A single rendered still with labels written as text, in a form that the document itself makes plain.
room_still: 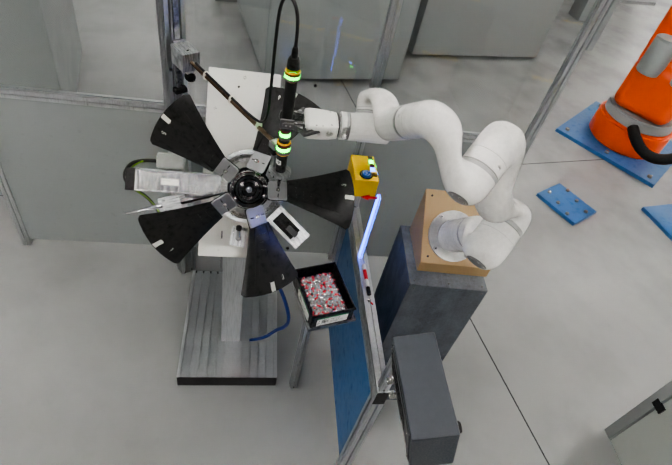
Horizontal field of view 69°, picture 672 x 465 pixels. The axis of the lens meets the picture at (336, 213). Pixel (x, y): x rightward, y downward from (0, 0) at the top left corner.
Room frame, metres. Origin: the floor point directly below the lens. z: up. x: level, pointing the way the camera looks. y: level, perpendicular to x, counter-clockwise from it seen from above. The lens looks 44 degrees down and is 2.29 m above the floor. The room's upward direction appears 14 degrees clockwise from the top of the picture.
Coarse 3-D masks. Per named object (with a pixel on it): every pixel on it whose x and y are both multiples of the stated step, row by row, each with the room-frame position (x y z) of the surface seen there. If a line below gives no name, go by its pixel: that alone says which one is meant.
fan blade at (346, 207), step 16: (320, 176) 1.31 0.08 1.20; (336, 176) 1.32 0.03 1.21; (288, 192) 1.20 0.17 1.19; (304, 192) 1.22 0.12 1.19; (320, 192) 1.23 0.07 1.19; (336, 192) 1.25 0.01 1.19; (352, 192) 1.27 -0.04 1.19; (304, 208) 1.16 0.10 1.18; (320, 208) 1.17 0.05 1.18; (336, 208) 1.19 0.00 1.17; (352, 208) 1.22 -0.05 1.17; (336, 224) 1.15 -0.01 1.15
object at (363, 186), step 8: (352, 160) 1.61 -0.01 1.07; (360, 160) 1.62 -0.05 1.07; (368, 160) 1.63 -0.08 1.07; (352, 168) 1.56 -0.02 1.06; (360, 168) 1.57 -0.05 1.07; (368, 168) 1.58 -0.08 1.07; (352, 176) 1.53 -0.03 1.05; (360, 176) 1.52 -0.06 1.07; (360, 184) 1.50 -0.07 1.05; (368, 184) 1.50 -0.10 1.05; (376, 184) 1.51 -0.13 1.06; (360, 192) 1.50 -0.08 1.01; (368, 192) 1.51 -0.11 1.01
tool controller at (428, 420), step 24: (408, 336) 0.73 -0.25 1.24; (432, 336) 0.73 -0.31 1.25; (408, 360) 0.66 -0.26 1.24; (432, 360) 0.67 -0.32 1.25; (408, 384) 0.60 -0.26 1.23; (432, 384) 0.61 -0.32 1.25; (408, 408) 0.54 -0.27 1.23; (432, 408) 0.55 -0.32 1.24; (408, 432) 0.49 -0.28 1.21; (432, 432) 0.50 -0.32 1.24; (456, 432) 0.50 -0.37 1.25; (408, 456) 0.49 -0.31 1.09; (432, 456) 0.49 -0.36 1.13
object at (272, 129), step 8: (272, 88) 1.44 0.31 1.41; (280, 88) 1.44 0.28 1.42; (264, 96) 1.43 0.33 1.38; (272, 96) 1.42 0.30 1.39; (296, 96) 1.41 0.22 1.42; (264, 104) 1.41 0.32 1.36; (272, 104) 1.40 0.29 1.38; (280, 104) 1.39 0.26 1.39; (296, 104) 1.38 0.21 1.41; (304, 104) 1.38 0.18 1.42; (312, 104) 1.38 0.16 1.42; (264, 112) 1.38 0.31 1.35; (272, 112) 1.37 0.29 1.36; (272, 120) 1.35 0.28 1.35; (296, 120) 1.33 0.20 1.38; (264, 128) 1.33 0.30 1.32; (272, 128) 1.32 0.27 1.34; (256, 136) 1.32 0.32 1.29; (264, 136) 1.31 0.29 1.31; (272, 136) 1.30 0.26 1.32; (256, 144) 1.30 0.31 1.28; (264, 144) 1.28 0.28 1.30; (264, 152) 1.26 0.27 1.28
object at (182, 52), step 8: (176, 40) 1.63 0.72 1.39; (184, 40) 1.65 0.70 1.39; (176, 48) 1.59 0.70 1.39; (184, 48) 1.60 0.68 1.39; (192, 48) 1.62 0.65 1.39; (176, 56) 1.58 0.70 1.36; (184, 56) 1.56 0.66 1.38; (192, 56) 1.58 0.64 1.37; (176, 64) 1.58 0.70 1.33; (184, 64) 1.56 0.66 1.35; (184, 72) 1.56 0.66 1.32
